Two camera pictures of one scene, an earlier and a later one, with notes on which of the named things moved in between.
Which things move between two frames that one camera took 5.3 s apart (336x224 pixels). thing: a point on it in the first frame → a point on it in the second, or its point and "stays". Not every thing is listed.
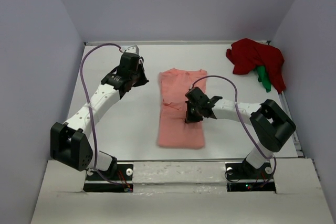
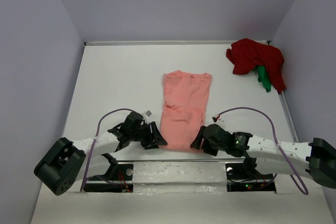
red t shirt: x=247 y=54 stays
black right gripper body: x=192 y=114 → x=210 y=148
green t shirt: x=263 y=77 stays
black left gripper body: x=138 y=77 → x=143 y=135
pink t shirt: x=173 y=131 stays
